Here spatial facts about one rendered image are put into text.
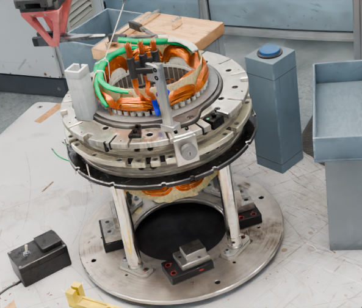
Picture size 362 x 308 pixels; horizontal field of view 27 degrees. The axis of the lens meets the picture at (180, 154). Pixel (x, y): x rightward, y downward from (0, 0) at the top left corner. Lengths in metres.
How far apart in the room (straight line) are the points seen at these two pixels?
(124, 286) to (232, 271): 0.19
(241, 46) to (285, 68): 2.48
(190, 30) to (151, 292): 0.55
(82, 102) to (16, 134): 0.71
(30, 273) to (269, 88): 0.57
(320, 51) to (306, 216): 2.41
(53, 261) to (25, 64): 2.44
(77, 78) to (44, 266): 0.40
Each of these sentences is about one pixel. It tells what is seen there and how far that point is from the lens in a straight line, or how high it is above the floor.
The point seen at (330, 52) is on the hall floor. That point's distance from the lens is 3.81.
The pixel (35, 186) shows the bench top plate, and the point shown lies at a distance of 1.71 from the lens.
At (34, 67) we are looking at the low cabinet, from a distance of 3.78.
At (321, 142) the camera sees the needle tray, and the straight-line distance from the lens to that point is 1.17.
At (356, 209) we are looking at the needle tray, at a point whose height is 0.87.
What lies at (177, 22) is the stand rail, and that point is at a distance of 1.59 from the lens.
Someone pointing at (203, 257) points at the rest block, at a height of 0.83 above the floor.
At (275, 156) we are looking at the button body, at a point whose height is 0.82.
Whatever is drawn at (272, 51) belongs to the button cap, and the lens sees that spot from 1.49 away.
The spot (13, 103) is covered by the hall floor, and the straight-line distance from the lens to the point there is 3.87.
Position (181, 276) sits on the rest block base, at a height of 0.81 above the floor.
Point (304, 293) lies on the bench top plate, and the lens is 1.32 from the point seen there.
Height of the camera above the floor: 1.69
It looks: 32 degrees down
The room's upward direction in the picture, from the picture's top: 10 degrees counter-clockwise
